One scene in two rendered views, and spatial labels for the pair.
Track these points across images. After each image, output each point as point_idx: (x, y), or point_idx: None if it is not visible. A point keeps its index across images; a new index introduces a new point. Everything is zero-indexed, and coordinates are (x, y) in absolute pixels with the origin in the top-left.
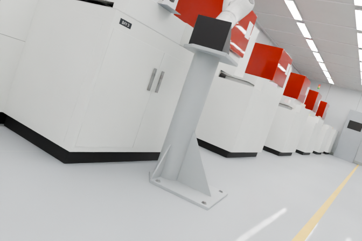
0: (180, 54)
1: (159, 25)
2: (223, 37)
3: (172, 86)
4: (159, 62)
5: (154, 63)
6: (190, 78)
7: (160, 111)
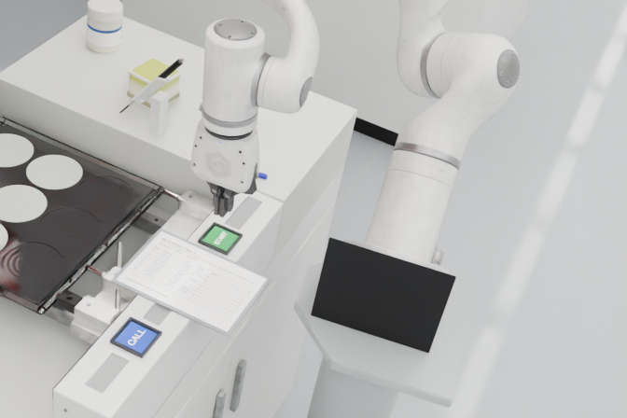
0: (280, 264)
1: (206, 334)
2: (431, 313)
3: (271, 333)
4: (227, 369)
5: (215, 390)
6: (339, 400)
7: (252, 398)
